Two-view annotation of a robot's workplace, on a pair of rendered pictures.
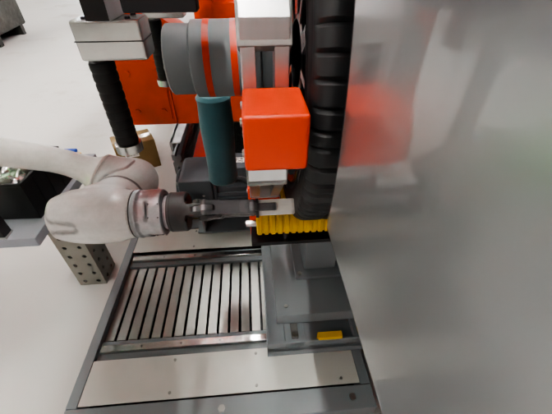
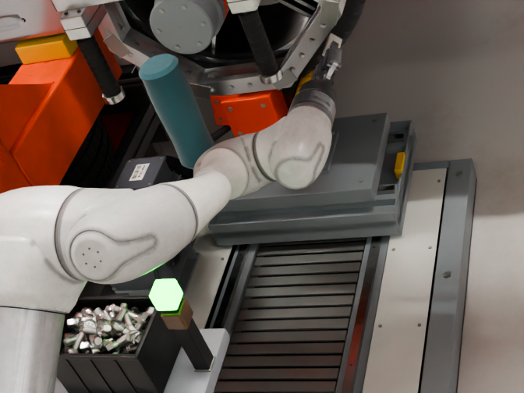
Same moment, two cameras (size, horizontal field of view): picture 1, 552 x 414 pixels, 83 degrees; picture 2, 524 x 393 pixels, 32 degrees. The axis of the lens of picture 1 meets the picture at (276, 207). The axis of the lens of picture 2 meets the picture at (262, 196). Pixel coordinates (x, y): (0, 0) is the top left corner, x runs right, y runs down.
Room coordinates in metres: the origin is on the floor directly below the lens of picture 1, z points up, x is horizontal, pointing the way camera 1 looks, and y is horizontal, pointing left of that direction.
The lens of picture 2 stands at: (-0.23, 1.56, 1.65)
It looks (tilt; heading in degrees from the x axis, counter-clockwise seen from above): 38 degrees down; 303
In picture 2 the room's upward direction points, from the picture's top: 23 degrees counter-clockwise
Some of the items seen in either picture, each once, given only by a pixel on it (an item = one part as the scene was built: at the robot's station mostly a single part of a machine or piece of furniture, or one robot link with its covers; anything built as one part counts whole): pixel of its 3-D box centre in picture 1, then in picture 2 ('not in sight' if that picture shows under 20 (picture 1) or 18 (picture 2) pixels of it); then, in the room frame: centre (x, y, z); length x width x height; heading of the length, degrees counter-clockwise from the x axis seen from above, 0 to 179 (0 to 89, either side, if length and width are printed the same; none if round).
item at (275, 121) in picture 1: (273, 127); not in sight; (0.36, 0.00, 0.85); 0.09 x 0.08 x 0.07; 5
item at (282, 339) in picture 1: (314, 276); (314, 182); (0.69, -0.13, 0.13); 0.50 x 0.36 x 0.10; 5
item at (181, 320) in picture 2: not in sight; (177, 313); (0.57, 0.70, 0.59); 0.04 x 0.04 x 0.04; 5
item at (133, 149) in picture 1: (116, 106); (259, 43); (0.48, 0.26, 0.83); 0.04 x 0.04 x 0.16
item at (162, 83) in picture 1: (159, 52); (99, 66); (0.82, 0.28, 0.83); 0.04 x 0.04 x 0.16
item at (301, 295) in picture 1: (319, 238); (294, 127); (0.69, -0.13, 0.32); 0.40 x 0.30 x 0.28; 5
